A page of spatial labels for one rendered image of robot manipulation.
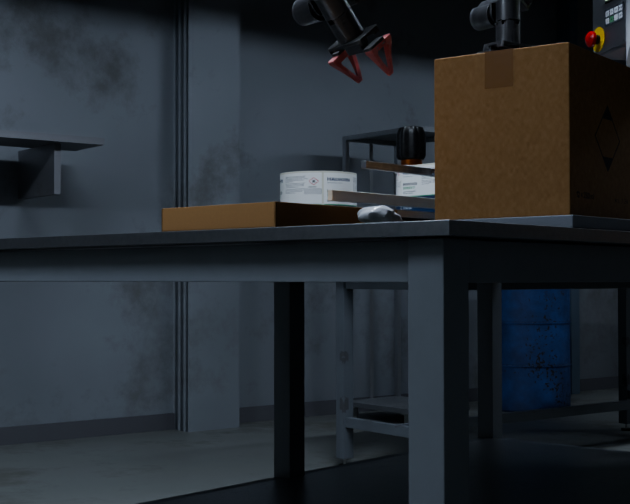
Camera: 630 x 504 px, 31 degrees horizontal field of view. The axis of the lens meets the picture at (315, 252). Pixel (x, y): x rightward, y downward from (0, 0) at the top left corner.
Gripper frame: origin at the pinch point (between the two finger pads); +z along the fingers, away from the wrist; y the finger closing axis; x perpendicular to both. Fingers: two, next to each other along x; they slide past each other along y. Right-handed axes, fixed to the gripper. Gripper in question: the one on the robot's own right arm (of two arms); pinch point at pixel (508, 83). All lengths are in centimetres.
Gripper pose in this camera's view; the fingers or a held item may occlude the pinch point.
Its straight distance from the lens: 271.5
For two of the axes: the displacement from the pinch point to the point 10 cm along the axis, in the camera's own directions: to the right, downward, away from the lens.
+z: 0.0, 10.0, -0.4
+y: -8.0, -0.2, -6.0
